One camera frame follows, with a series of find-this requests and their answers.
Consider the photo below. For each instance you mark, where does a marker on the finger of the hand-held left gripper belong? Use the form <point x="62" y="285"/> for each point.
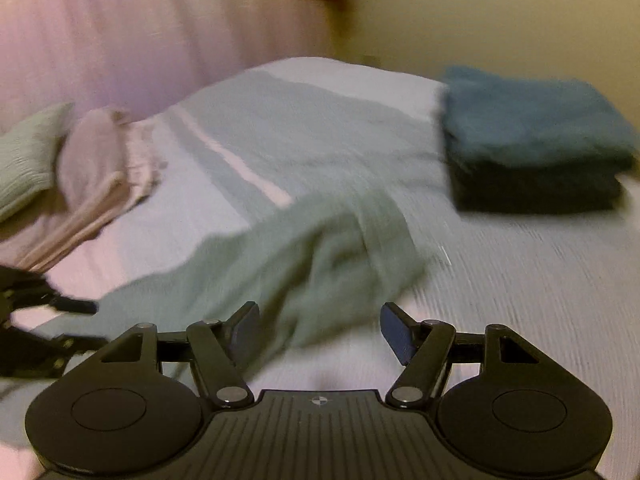
<point x="60" y="350"/>
<point x="45" y="297"/>

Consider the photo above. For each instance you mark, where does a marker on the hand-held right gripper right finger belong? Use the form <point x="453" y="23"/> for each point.
<point x="395" y="336"/>

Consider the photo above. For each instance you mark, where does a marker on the grey sweat pants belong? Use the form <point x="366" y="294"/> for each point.
<point x="300" y="260"/>

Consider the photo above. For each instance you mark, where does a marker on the striped white green pillow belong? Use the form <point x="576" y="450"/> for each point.
<point x="310" y="130"/>

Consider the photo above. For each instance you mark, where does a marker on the pink shiny curtain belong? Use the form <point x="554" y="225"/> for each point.
<point x="150" y="25"/>

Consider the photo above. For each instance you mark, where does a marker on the folded dark blue blanket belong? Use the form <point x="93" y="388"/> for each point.
<point x="530" y="135"/>

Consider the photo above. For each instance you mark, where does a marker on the beige pink garment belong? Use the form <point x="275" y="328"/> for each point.
<point x="100" y="170"/>

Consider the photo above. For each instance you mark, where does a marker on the pink fuzzy blanket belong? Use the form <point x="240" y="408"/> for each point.
<point x="525" y="300"/>

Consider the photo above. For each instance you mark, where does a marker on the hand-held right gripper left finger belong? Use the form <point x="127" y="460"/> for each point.
<point x="247" y="331"/>

